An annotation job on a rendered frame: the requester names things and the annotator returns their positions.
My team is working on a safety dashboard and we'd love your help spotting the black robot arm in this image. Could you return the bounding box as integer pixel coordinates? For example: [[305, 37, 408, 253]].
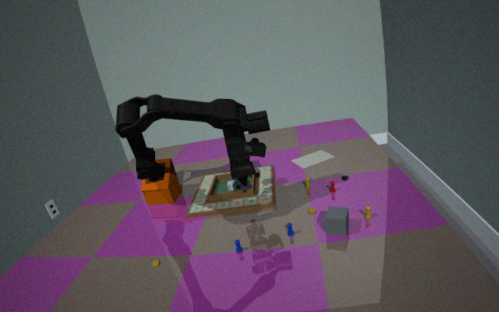
[[116, 94, 270, 182]]

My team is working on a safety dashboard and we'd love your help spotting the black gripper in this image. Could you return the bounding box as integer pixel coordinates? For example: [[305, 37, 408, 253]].
[[225, 136, 255, 186]]

